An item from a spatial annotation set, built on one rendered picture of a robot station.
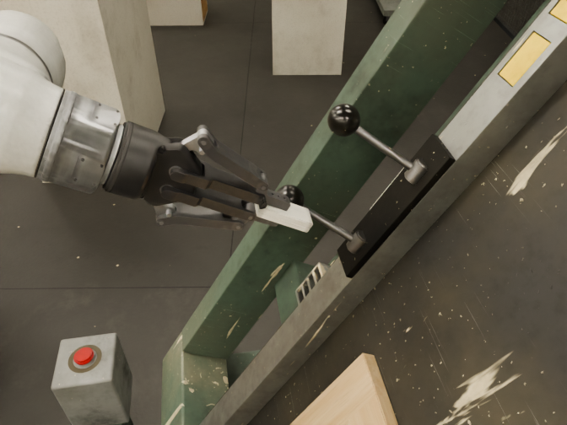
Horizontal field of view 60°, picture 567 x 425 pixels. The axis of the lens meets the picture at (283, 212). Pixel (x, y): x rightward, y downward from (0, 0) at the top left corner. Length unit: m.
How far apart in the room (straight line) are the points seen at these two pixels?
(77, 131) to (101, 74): 2.36
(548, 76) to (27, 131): 0.49
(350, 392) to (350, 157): 0.37
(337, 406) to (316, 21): 3.72
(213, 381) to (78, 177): 0.72
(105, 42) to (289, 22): 1.83
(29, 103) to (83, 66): 2.37
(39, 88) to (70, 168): 0.07
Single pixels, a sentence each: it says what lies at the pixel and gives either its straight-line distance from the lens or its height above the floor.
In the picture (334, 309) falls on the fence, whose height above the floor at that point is 1.30.
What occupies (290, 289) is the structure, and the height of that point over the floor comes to 1.13.
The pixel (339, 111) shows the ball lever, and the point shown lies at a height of 1.56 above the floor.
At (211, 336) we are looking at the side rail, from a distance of 1.10.
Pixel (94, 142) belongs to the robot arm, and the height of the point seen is 1.59.
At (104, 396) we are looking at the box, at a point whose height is 0.87.
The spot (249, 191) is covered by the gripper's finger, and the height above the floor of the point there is 1.50.
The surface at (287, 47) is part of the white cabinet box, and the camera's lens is 4.25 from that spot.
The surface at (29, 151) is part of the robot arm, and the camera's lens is 0.49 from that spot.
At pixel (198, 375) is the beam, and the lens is 1.12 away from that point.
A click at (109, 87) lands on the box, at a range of 2.86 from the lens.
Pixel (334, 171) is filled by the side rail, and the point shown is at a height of 1.35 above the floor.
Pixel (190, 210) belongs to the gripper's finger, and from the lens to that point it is 0.57.
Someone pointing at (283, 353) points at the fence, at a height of 1.21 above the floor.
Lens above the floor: 1.84
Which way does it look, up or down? 41 degrees down
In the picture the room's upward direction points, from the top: straight up
